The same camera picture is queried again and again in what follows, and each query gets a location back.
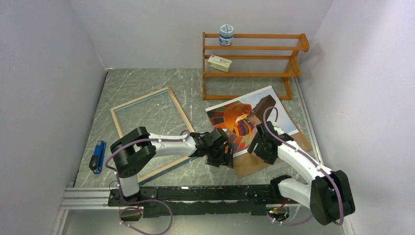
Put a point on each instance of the orange wooden shelf rack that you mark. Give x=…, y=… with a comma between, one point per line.
x=254, y=56

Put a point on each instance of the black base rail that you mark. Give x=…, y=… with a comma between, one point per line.
x=200, y=200

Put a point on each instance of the blue white ceramic jar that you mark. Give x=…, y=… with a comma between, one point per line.
x=226, y=35

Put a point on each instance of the hot air balloon photo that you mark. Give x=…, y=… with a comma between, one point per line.
x=240, y=116

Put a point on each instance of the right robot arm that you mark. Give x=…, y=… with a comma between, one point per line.
x=326, y=192

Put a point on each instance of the small white green box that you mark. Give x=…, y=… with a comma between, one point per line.
x=219, y=63

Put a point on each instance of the blue stapler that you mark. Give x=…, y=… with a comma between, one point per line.
x=97, y=158

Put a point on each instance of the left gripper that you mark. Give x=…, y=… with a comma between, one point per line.
x=224, y=159

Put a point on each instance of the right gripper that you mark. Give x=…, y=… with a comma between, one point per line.
x=270, y=158

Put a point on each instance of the brown cardboard backing board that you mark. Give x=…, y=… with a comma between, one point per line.
x=247, y=163

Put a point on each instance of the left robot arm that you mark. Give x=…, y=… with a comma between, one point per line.
x=134, y=151

